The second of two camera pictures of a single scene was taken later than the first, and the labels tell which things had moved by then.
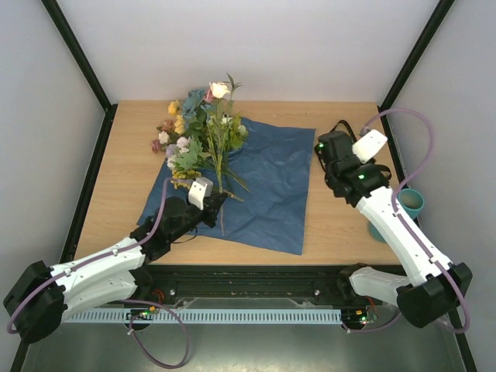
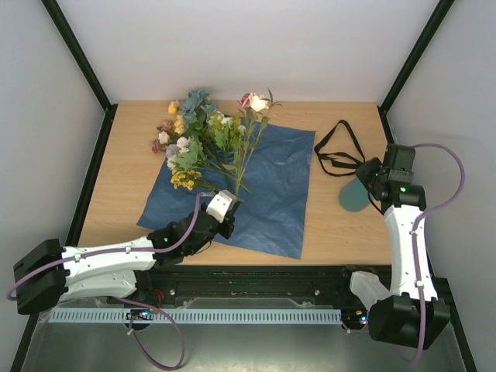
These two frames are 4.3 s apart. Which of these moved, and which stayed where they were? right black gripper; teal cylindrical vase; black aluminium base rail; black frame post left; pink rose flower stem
Moved: right black gripper; teal cylindrical vase; pink rose flower stem
Stayed: black frame post left; black aluminium base rail
